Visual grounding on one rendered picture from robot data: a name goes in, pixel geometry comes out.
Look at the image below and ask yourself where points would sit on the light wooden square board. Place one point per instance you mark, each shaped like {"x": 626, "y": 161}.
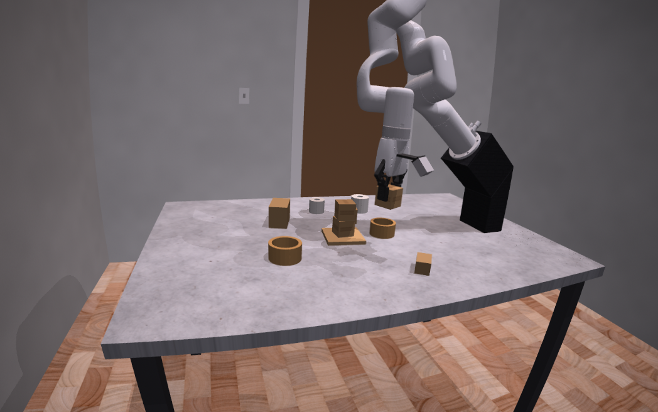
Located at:
{"x": 333, "y": 240}

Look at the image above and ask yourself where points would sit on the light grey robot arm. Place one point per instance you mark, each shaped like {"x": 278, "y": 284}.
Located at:
{"x": 420, "y": 93}

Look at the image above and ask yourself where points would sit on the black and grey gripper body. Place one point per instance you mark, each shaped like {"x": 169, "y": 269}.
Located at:
{"x": 388, "y": 149}

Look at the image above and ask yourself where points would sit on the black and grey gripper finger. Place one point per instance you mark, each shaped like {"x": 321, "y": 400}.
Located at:
{"x": 383, "y": 189}
{"x": 397, "y": 180}

